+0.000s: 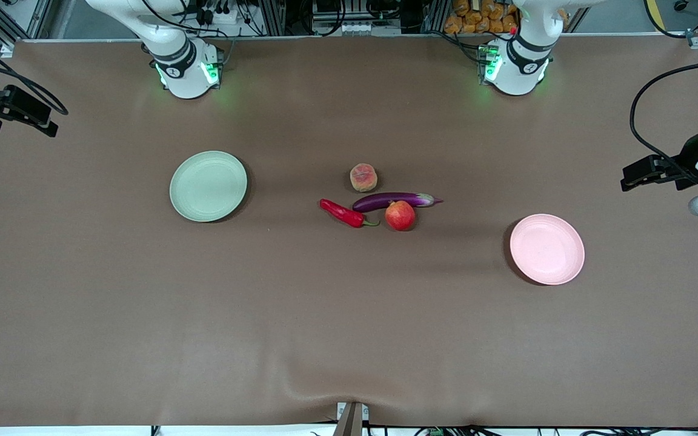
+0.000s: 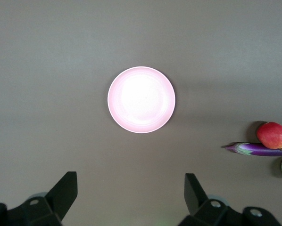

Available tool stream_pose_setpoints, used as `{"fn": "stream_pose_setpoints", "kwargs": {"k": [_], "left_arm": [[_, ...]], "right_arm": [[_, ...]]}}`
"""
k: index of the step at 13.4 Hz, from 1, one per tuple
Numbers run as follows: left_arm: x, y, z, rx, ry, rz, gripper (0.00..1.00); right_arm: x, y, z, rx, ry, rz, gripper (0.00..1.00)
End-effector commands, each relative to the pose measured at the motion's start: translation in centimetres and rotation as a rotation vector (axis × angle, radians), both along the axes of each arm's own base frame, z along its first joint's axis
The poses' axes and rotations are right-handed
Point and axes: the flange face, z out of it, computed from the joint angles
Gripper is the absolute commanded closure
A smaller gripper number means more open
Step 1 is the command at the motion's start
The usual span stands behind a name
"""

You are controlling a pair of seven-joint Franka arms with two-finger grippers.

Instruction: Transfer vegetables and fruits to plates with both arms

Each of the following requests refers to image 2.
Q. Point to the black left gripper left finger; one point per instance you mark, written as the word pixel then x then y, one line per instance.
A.
pixel 63 193

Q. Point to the brown table mat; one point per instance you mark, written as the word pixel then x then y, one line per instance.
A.
pixel 60 70

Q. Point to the red apple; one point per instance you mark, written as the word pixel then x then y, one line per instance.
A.
pixel 273 135

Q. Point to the pink round plate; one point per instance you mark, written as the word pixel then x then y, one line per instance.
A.
pixel 141 100

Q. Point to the purple eggplant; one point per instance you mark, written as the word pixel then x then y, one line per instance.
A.
pixel 254 149

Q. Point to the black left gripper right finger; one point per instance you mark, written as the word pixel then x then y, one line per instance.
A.
pixel 193 195

